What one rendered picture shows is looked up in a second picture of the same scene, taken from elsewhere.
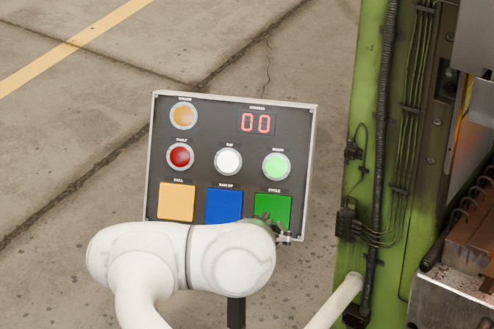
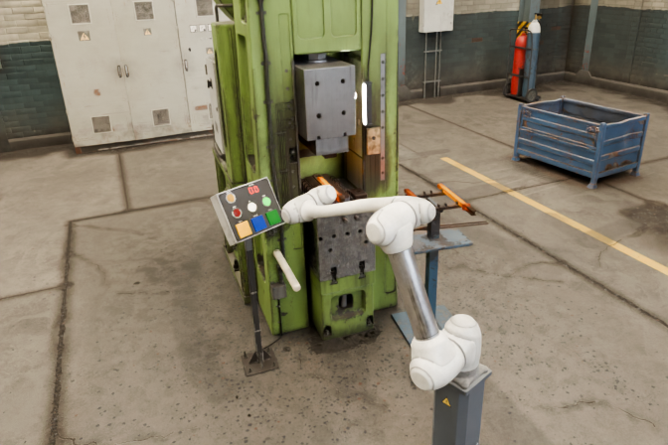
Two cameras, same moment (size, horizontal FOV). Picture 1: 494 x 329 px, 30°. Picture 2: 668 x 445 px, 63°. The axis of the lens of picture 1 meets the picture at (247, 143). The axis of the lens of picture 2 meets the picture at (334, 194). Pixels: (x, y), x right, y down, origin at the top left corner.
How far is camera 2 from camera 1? 1.97 m
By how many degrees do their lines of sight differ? 47
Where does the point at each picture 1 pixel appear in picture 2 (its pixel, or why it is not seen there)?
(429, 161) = (293, 188)
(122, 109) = (37, 312)
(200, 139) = (240, 204)
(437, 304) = (327, 223)
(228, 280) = (331, 195)
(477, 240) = not seen: hidden behind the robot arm
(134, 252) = (305, 201)
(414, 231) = not seen: hidden behind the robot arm
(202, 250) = (316, 195)
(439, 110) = (292, 167)
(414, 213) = not seen: hidden behind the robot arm
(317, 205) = (182, 288)
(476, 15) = (311, 120)
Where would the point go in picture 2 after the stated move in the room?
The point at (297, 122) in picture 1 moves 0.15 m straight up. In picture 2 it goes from (264, 184) to (262, 158)
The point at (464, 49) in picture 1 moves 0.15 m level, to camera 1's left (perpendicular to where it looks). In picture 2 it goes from (310, 132) to (293, 139)
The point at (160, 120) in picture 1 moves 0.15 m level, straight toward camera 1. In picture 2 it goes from (224, 203) to (247, 208)
